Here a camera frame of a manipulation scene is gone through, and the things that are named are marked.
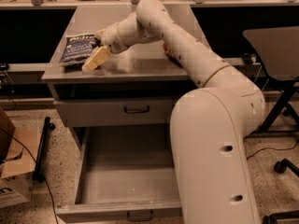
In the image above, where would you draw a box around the red soda can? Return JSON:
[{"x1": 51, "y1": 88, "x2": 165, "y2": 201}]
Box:
[{"x1": 163, "y1": 42, "x2": 182, "y2": 68}]

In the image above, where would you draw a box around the black stand foot left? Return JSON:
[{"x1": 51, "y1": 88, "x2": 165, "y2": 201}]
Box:
[{"x1": 32, "y1": 117, "x2": 55, "y2": 183}]

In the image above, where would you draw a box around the black floor cable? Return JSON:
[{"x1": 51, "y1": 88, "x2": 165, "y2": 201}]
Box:
[
  {"x1": 246, "y1": 137, "x2": 299, "y2": 161},
  {"x1": 0, "y1": 127, "x2": 60, "y2": 224}
]

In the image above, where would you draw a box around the closed grey upper drawer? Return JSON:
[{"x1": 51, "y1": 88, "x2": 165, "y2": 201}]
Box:
[{"x1": 55, "y1": 97, "x2": 173, "y2": 127}]

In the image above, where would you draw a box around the dark office chair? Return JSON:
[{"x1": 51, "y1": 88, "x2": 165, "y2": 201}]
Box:
[{"x1": 242, "y1": 25, "x2": 299, "y2": 224}]

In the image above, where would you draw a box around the blue chip bag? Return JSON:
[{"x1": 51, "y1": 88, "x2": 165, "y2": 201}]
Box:
[{"x1": 59, "y1": 34, "x2": 100, "y2": 66}]

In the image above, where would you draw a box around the black floor cable left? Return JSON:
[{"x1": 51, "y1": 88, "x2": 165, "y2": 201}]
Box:
[{"x1": 0, "y1": 127, "x2": 60, "y2": 224}]

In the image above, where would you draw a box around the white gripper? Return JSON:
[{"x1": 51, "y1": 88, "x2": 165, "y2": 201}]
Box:
[{"x1": 82, "y1": 23, "x2": 128, "y2": 73}]

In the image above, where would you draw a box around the cardboard box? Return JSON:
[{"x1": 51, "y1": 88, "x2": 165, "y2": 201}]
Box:
[{"x1": 0, "y1": 109, "x2": 40, "y2": 208}]

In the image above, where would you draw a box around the open grey lower drawer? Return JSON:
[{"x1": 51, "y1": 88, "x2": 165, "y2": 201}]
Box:
[{"x1": 57, "y1": 123, "x2": 181, "y2": 224}]

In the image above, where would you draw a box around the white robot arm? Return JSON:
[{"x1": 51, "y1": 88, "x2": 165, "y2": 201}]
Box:
[{"x1": 82, "y1": 0, "x2": 265, "y2": 224}]

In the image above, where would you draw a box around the black floor cable right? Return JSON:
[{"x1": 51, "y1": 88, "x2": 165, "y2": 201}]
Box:
[{"x1": 246, "y1": 137, "x2": 299, "y2": 161}]

